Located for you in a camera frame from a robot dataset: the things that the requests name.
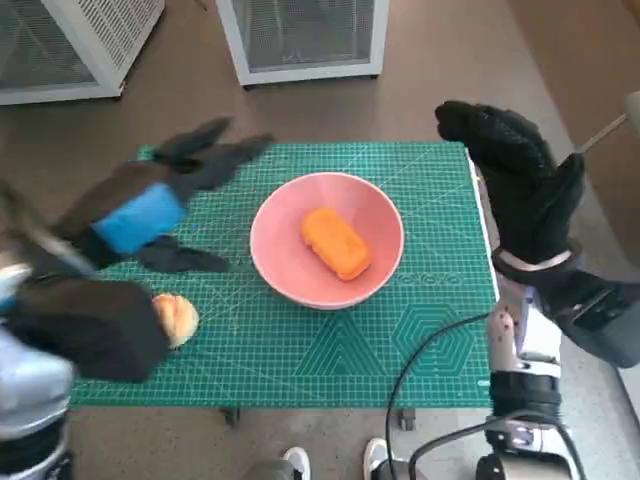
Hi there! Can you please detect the large white mesh cabinet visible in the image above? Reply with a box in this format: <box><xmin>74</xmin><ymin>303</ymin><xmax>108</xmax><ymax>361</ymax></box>
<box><xmin>0</xmin><ymin>0</ymin><xmax>166</xmax><ymax>106</ymax></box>

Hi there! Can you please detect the small white mesh cabinet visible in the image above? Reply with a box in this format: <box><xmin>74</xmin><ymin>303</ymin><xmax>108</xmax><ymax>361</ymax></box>
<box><xmin>215</xmin><ymin>0</ymin><xmax>390</xmax><ymax>87</ymax></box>

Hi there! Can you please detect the green cutting mat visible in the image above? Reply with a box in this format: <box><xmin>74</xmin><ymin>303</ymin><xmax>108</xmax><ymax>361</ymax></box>
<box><xmin>69</xmin><ymin>142</ymin><xmax>501</xmax><ymax>409</ymax></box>

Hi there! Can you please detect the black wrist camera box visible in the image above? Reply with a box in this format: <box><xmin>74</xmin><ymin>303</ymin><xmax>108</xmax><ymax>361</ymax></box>
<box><xmin>524</xmin><ymin>269</ymin><xmax>640</xmax><ymax>369</ymax></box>
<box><xmin>9</xmin><ymin>277</ymin><xmax>171</xmax><ymax>384</ymax></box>

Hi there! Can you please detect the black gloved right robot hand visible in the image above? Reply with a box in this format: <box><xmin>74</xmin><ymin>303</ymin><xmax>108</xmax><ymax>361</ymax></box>
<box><xmin>433</xmin><ymin>100</ymin><xmax>586</xmax><ymax>266</ymax></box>

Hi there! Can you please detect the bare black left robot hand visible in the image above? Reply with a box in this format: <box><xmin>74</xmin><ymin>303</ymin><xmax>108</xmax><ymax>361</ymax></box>
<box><xmin>54</xmin><ymin>117</ymin><xmax>276</xmax><ymax>274</ymax></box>

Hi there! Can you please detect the pink bowl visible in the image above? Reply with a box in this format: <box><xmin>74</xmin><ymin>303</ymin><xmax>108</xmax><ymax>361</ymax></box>
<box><xmin>249</xmin><ymin>172</ymin><xmax>405</xmax><ymax>311</ymax></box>

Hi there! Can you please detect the grey metal chair leg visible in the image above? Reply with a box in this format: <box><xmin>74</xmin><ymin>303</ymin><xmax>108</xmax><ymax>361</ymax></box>
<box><xmin>574</xmin><ymin>92</ymin><xmax>640</xmax><ymax>154</ymax></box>

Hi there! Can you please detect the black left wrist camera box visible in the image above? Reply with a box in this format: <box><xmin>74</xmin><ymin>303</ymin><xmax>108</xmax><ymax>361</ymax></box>
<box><xmin>9</xmin><ymin>277</ymin><xmax>171</xmax><ymax>384</ymax></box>

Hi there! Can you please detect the silver metal table frame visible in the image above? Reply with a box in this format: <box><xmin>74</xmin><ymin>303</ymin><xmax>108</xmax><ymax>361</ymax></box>
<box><xmin>464</xmin><ymin>147</ymin><xmax>501</xmax><ymax>301</ymax></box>

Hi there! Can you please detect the white sneaker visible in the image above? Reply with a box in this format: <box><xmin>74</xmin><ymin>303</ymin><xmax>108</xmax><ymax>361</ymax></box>
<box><xmin>282</xmin><ymin>446</ymin><xmax>311</xmax><ymax>480</ymax></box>
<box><xmin>363</xmin><ymin>438</ymin><xmax>392</xmax><ymax>480</ymax></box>

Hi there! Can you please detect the long orange toy bread loaf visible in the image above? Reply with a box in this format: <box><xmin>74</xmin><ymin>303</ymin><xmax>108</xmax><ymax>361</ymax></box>
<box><xmin>300</xmin><ymin>207</ymin><xmax>374</xmax><ymax>281</ymax></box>

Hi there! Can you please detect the thick looped black cable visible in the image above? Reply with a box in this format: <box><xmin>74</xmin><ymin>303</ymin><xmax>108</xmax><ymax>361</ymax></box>
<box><xmin>408</xmin><ymin>409</ymin><xmax>587</xmax><ymax>480</ymax></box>

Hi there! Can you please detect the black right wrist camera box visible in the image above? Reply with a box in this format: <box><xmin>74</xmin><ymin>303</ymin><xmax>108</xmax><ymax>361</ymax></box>
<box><xmin>524</xmin><ymin>269</ymin><xmax>640</xmax><ymax>369</ymax></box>

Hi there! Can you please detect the long thin black cable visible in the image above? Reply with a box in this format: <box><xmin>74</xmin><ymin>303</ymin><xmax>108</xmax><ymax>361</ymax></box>
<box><xmin>384</xmin><ymin>312</ymin><xmax>496</xmax><ymax>480</ymax></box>

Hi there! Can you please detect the round toy bread bun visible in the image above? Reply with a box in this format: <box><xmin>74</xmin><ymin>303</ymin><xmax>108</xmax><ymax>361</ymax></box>
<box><xmin>151</xmin><ymin>293</ymin><xmax>200</xmax><ymax>350</ymax></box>

